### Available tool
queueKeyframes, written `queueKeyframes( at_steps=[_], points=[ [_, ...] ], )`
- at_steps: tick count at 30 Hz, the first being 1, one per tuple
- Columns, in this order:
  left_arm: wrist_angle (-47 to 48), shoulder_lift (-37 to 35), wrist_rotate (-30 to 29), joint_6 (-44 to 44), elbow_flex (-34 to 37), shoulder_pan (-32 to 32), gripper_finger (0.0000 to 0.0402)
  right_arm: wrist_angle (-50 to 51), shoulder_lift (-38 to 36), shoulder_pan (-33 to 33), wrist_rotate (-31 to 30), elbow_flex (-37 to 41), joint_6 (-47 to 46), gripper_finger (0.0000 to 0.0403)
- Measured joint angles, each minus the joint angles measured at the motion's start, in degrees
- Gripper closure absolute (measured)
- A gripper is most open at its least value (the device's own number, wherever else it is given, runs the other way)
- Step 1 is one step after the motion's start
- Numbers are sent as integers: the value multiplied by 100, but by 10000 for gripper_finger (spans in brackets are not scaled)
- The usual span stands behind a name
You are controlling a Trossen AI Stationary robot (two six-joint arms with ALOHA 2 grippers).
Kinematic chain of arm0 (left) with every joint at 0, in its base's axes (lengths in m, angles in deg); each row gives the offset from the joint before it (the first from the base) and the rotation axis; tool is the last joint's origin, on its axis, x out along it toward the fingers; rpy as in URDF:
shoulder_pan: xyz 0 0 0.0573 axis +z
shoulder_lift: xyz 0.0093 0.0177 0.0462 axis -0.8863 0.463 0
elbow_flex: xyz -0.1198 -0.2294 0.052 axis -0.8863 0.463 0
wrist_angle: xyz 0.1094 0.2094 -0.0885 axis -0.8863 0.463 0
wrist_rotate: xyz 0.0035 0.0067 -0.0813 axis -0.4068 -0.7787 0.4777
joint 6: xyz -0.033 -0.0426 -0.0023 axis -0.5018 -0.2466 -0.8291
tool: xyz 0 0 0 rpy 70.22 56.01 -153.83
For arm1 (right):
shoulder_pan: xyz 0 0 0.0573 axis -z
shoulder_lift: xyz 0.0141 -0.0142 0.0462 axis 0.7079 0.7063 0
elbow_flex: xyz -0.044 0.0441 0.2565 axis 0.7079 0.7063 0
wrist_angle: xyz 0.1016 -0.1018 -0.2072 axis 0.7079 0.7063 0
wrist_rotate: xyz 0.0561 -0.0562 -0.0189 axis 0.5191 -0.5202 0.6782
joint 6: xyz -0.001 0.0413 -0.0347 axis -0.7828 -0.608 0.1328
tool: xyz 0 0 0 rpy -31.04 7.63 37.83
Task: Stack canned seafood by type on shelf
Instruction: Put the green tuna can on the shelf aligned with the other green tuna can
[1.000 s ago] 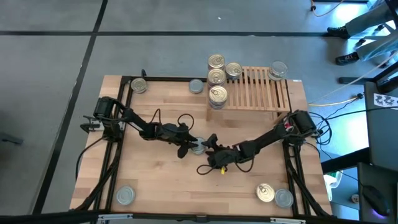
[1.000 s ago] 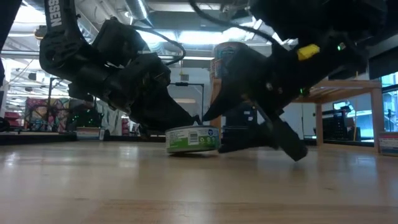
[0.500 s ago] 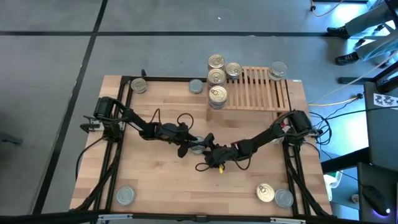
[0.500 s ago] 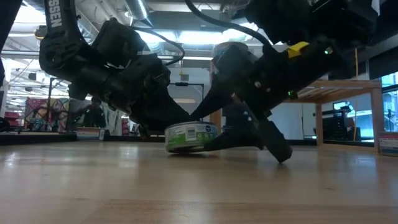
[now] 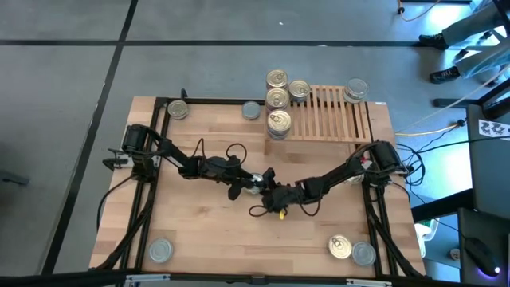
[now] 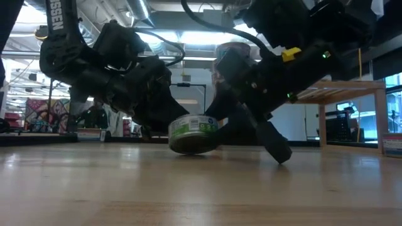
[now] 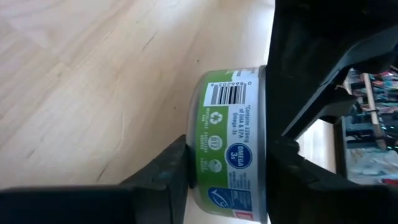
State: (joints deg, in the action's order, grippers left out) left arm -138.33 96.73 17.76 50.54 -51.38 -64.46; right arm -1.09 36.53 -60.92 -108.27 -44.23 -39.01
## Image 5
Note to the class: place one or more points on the dark grey floor object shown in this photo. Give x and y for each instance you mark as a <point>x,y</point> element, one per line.
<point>12,177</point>

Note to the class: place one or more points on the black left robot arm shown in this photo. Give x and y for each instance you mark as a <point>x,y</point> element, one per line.
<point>175,157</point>

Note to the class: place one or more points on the silver rail bracket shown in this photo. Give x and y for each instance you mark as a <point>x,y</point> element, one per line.
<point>147,277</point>
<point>368,282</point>

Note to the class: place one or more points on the black metal table frame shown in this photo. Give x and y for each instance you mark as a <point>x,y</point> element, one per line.
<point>215,101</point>

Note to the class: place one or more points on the black desk leg beam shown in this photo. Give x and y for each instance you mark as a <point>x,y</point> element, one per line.
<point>454,103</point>
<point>438,205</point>

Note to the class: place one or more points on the wooden slatted shelf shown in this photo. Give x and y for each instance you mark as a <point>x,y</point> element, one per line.
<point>330,119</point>

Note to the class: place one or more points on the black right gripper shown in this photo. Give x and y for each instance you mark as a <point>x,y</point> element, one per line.
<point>285,197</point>

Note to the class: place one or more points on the small yellow tag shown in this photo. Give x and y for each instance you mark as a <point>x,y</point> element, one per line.
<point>282,215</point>

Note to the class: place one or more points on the black computer mouse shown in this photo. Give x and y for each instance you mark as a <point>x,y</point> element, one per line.
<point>480,255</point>

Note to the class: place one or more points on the small white round puck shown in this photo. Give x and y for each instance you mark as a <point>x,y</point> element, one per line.
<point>455,253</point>

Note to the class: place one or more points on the black clamp post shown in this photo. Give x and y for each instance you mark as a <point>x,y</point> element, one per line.
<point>183,94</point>

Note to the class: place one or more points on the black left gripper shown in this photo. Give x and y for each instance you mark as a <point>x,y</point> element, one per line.
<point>227,171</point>

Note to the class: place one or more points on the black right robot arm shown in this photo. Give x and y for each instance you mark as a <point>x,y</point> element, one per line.
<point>342,173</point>

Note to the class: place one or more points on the green label seafood can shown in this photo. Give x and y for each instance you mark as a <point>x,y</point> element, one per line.
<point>251,110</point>
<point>161,250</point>
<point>255,182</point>
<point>363,253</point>
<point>355,87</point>
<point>351,99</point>

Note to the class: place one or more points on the person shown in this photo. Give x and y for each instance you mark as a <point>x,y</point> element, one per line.
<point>474,24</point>

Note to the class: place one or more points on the person's shoe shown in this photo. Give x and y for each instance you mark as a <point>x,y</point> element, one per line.
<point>444,73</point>
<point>434,40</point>

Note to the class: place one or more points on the white printed paper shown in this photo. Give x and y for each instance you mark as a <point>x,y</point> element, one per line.
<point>494,128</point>

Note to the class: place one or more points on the dark grey desk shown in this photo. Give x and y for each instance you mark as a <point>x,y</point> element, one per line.
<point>482,223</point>
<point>490,171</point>

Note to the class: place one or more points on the white green bag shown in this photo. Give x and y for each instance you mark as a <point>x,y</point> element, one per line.
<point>424,235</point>

